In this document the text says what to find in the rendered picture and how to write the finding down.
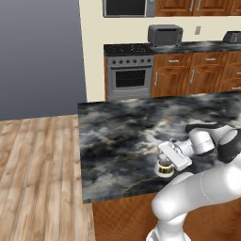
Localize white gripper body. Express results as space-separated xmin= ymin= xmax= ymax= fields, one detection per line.
xmin=156 ymin=140 xmax=193 ymax=172

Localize wooden dining counter base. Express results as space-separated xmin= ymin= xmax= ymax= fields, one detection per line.
xmin=91 ymin=187 xmax=241 ymax=241

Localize wooden base cupboards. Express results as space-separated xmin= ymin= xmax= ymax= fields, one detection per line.
xmin=151 ymin=51 xmax=241 ymax=98

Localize silver stove with oven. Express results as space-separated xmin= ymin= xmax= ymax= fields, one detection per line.
xmin=103 ymin=43 xmax=155 ymax=101

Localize grey toaster oven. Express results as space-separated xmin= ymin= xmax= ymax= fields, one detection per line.
xmin=147 ymin=24 xmax=185 ymax=47

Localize black toaster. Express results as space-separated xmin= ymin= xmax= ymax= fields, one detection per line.
xmin=222 ymin=30 xmax=241 ymax=44

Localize silver microwave oven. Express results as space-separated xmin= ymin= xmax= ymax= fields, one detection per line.
xmin=102 ymin=0 xmax=156 ymax=19

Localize wooden wall cupboards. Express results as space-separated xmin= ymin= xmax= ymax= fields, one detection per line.
xmin=154 ymin=0 xmax=241 ymax=18

